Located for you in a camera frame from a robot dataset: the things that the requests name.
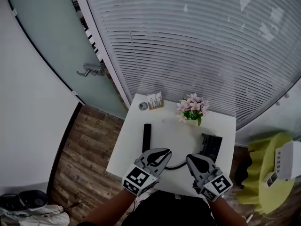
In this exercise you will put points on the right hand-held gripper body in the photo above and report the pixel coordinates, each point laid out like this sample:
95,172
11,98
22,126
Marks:
217,185

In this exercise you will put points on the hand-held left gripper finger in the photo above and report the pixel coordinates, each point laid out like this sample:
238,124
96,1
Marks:
164,165
148,154

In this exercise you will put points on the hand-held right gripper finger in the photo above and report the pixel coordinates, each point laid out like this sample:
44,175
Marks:
193,171
210,164

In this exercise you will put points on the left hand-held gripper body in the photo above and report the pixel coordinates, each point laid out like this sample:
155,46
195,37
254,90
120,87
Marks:
138,179

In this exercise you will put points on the black telephone handset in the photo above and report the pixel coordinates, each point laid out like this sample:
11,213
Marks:
146,138

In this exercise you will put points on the black desk telephone base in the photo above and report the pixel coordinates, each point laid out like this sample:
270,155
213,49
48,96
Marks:
211,147

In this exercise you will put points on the person's right forearm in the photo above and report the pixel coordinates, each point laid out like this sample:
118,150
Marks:
227,212

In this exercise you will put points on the person's left forearm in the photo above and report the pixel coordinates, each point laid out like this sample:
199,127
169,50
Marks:
110,208

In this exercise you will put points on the white rectangular table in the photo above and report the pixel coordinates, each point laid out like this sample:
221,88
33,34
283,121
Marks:
174,138

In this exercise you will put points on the person's black clothing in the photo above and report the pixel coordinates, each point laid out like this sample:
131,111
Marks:
171,208

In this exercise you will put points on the round table with green cloth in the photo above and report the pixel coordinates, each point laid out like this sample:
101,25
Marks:
261,168

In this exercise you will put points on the small round gray dish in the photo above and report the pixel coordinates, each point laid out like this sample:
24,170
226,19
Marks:
142,106

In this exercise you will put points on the wooden card holder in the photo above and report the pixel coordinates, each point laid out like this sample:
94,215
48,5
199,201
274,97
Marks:
155,101

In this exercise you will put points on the small white box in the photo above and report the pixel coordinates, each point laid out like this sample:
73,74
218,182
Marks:
271,179

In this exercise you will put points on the pink flowers in cream pot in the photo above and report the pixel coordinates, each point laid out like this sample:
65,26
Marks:
192,109

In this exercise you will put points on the white microwave oven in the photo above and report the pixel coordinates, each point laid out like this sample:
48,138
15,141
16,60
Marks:
290,160

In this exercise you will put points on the white cloth bag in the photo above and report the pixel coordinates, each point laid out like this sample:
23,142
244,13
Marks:
42,215

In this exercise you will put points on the gray and black device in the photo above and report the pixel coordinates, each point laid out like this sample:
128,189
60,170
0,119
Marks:
23,200

